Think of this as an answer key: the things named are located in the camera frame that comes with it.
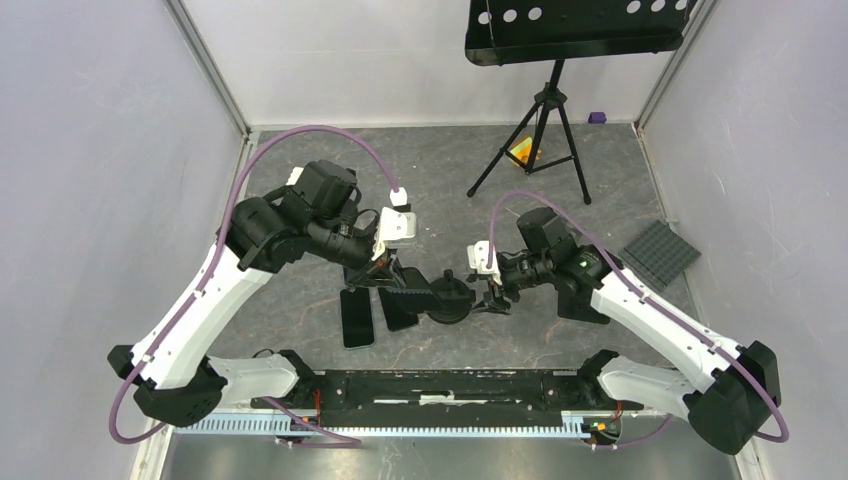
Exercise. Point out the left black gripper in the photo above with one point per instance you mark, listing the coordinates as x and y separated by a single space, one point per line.
385 272

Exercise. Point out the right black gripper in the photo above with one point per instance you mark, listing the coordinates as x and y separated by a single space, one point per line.
493 299

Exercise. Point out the purple block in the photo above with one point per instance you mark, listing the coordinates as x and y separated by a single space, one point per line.
597 117

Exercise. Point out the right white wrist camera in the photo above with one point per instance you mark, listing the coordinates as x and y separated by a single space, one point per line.
481 261

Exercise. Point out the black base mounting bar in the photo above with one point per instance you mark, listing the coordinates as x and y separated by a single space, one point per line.
447 398

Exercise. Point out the black square-base phone holder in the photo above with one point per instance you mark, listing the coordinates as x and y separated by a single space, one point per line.
576 305

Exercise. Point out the black music stand tripod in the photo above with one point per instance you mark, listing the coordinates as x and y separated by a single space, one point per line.
503 33

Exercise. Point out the black round-base phone stand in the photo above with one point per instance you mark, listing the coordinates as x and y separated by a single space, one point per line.
454 298

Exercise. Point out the grey studded baseplate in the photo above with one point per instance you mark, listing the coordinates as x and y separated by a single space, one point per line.
658 255

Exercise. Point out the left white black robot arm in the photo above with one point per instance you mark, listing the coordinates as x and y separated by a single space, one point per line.
177 382

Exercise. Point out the black smartphone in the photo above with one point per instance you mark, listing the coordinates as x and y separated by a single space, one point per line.
412 292
396 317
356 317

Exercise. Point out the white and blue blocks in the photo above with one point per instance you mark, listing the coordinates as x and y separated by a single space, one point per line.
294 176

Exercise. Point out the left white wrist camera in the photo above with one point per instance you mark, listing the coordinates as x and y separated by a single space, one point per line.
397 224

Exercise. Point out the orange yellow block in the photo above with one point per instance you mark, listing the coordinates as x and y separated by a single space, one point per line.
519 152

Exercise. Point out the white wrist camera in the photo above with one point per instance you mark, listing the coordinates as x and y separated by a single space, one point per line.
481 261
397 224

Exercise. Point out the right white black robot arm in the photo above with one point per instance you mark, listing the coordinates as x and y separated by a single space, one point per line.
724 390

